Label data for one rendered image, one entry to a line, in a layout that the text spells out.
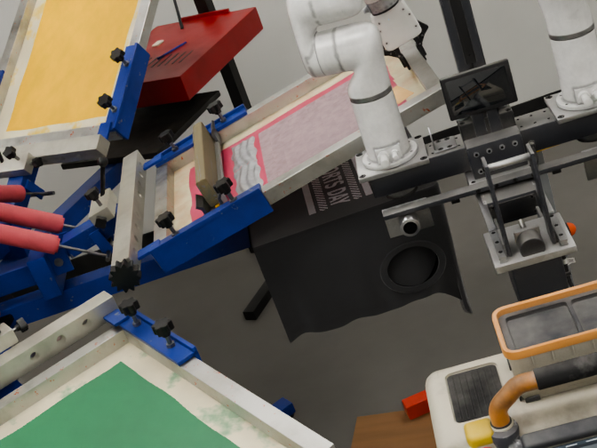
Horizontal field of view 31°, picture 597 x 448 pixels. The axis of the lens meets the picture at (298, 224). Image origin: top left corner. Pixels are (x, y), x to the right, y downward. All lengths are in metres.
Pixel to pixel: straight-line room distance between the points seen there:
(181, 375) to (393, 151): 0.65
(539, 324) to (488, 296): 1.98
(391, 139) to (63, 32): 1.60
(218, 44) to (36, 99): 0.68
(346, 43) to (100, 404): 0.90
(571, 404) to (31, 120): 2.13
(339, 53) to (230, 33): 1.66
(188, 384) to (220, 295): 2.32
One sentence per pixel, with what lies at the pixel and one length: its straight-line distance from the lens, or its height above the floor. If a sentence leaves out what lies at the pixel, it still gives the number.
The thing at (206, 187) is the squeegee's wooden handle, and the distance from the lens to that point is 2.58.
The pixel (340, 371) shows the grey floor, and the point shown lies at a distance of 3.78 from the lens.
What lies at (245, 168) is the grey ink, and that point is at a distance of 2.76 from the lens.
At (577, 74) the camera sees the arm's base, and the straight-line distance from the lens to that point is 2.34.
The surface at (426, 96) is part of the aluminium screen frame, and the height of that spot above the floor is 1.20.
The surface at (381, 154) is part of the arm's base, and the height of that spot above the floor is 1.17.
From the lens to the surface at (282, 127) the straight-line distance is 2.87.
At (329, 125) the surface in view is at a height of 1.12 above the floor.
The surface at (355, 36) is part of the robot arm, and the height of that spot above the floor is 1.43.
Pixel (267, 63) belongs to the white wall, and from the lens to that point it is 4.79.
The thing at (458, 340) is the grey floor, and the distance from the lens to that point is 3.73.
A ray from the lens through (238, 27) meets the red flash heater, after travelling 3.94.
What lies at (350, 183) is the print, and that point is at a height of 0.95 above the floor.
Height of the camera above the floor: 2.11
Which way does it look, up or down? 26 degrees down
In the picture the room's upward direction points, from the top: 20 degrees counter-clockwise
